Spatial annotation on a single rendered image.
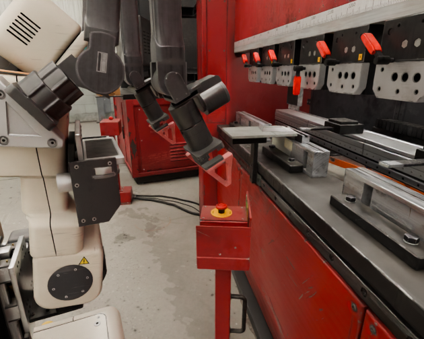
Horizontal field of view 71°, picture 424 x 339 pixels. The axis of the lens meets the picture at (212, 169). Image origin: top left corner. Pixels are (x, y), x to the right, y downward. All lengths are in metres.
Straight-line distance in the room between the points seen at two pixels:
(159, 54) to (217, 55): 1.46
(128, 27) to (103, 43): 0.48
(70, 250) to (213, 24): 1.61
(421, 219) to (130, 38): 0.90
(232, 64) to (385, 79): 1.39
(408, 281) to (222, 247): 0.47
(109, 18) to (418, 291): 0.70
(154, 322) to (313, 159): 1.16
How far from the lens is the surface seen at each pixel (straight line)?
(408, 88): 0.74
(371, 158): 1.25
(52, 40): 0.72
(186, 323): 1.72
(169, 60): 0.59
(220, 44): 2.05
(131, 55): 1.01
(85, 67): 0.55
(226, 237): 0.88
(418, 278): 0.69
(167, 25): 0.60
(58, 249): 0.82
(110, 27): 0.58
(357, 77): 0.86
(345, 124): 1.34
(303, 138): 1.18
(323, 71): 1.03
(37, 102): 0.57
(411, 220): 0.77
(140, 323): 1.75
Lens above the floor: 1.24
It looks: 19 degrees down
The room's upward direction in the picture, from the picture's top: straight up
